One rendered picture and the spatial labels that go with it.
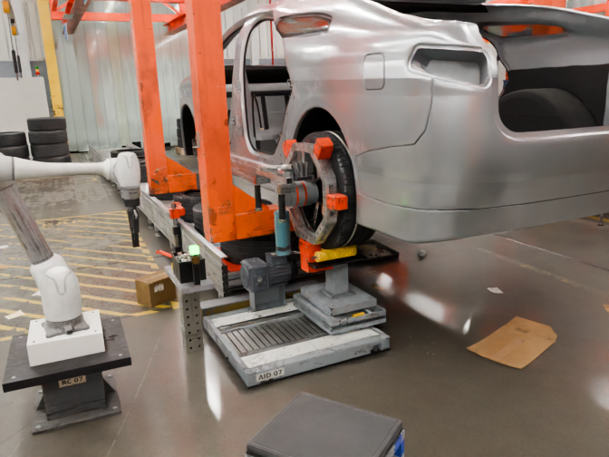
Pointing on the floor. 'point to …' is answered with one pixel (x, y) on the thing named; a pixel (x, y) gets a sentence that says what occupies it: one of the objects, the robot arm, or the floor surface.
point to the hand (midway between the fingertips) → (135, 239)
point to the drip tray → (377, 250)
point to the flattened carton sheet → (516, 343)
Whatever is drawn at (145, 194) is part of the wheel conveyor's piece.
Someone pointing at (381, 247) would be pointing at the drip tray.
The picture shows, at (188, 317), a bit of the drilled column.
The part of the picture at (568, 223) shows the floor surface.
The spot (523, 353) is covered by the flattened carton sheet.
